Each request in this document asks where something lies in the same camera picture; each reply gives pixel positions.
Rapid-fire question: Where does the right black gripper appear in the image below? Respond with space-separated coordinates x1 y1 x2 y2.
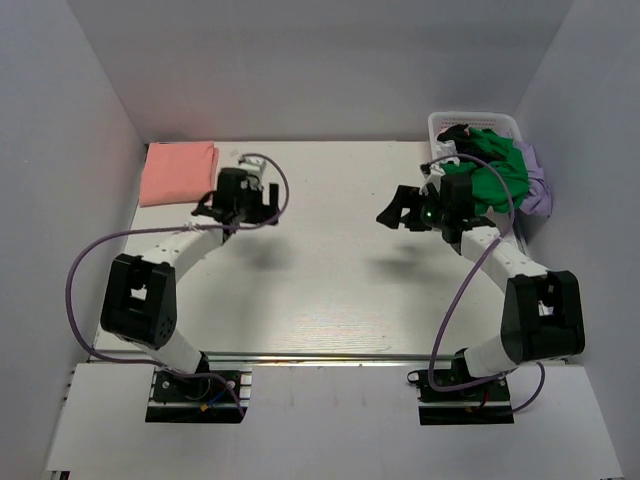
377 185 451 232

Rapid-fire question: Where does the salmon pink t shirt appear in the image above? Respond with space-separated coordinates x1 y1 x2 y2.
138 141 219 207

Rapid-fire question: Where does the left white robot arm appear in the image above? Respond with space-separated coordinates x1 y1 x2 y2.
100 159 280 399

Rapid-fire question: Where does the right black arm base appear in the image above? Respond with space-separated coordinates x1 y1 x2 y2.
406 369 514 426

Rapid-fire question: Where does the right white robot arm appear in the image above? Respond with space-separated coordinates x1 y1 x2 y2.
376 174 586 399

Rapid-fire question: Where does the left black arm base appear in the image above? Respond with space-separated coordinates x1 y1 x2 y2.
145 363 252 425

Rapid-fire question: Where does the green t shirt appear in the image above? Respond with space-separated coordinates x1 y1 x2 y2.
469 128 529 215

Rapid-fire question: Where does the white t shirt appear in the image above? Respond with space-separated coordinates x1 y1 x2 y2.
431 140 459 162

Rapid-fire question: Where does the black t shirt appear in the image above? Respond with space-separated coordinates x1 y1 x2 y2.
437 124 506 163

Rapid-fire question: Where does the lavender t shirt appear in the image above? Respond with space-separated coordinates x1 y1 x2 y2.
514 141 553 218

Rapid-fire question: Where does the white plastic laundry basket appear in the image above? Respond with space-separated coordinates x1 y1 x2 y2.
428 111 522 157

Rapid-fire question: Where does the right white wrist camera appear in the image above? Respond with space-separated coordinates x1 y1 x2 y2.
419 155 460 196

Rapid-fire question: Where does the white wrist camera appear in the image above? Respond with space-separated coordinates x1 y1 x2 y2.
419 155 460 196
237 155 267 191

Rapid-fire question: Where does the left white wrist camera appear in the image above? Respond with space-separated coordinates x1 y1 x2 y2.
237 155 267 191

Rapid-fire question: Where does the aluminium table edge rail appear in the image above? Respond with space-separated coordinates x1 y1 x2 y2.
89 351 566 367

